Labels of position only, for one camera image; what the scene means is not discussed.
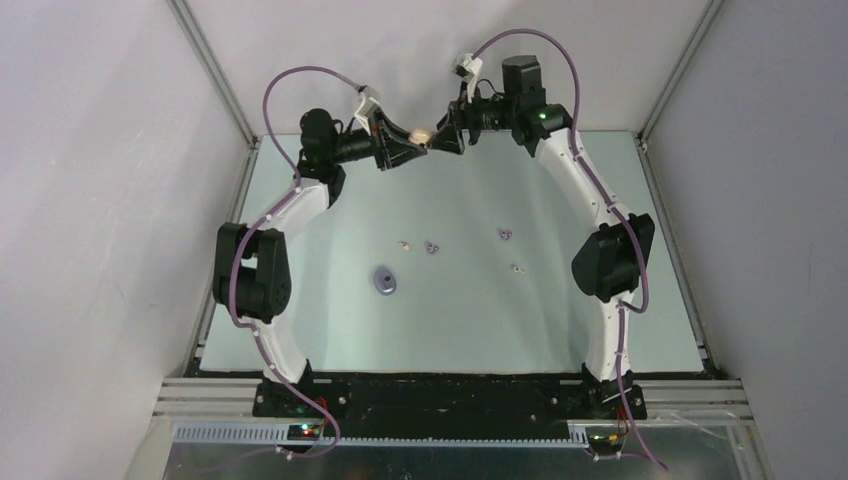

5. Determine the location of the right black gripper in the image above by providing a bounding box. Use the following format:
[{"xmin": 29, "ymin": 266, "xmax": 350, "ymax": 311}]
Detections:
[{"xmin": 427, "ymin": 79, "xmax": 519, "ymax": 155}]

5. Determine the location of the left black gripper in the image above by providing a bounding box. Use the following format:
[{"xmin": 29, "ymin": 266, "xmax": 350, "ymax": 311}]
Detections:
[{"xmin": 328, "ymin": 108, "xmax": 426, "ymax": 172}]

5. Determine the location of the beige earbud charging case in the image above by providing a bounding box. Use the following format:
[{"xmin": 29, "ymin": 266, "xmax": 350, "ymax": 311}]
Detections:
[{"xmin": 408, "ymin": 128, "xmax": 433, "ymax": 145}]

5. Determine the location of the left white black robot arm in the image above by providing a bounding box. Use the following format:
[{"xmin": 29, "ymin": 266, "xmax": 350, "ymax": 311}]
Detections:
[{"xmin": 212, "ymin": 109, "xmax": 434, "ymax": 417}]

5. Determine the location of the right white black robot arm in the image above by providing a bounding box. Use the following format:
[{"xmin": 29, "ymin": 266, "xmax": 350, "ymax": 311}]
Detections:
[{"xmin": 427, "ymin": 53, "xmax": 655, "ymax": 418}]

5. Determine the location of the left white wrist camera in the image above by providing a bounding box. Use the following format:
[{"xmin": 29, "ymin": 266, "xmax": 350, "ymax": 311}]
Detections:
[{"xmin": 353, "ymin": 85, "xmax": 381, "ymax": 131}]

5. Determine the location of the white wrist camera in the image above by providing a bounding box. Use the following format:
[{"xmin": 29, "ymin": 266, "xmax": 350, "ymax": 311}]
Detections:
[
  {"xmin": 451, "ymin": 53, "xmax": 483, "ymax": 103},
  {"xmin": 353, "ymin": 85, "xmax": 381, "ymax": 131}
]

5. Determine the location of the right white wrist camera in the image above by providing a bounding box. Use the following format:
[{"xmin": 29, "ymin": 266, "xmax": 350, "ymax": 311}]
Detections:
[{"xmin": 451, "ymin": 53, "xmax": 483, "ymax": 103}]

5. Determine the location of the left aluminium corner post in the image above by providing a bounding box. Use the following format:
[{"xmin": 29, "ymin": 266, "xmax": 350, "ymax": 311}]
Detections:
[{"xmin": 165, "ymin": 0, "xmax": 258, "ymax": 148}]

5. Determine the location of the aluminium corner post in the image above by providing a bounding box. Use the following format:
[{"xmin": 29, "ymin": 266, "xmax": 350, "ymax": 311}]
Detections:
[
  {"xmin": 165, "ymin": 0, "xmax": 258, "ymax": 148},
  {"xmin": 637, "ymin": 0, "xmax": 726, "ymax": 144}
]

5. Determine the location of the right aluminium corner post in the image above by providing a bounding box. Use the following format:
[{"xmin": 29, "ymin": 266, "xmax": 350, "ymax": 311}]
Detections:
[{"xmin": 637, "ymin": 0, "xmax": 726, "ymax": 144}]

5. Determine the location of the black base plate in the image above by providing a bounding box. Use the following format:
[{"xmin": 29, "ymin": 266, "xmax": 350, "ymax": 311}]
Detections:
[{"xmin": 252, "ymin": 372, "xmax": 647, "ymax": 439}]

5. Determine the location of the aluminium frame rail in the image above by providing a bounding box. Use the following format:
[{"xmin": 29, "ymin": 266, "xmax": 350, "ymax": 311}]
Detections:
[{"xmin": 154, "ymin": 378, "xmax": 754, "ymax": 426}]

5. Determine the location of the grey cable duct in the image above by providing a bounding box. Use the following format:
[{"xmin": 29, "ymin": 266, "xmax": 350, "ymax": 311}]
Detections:
[{"xmin": 173, "ymin": 422, "xmax": 589, "ymax": 449}]

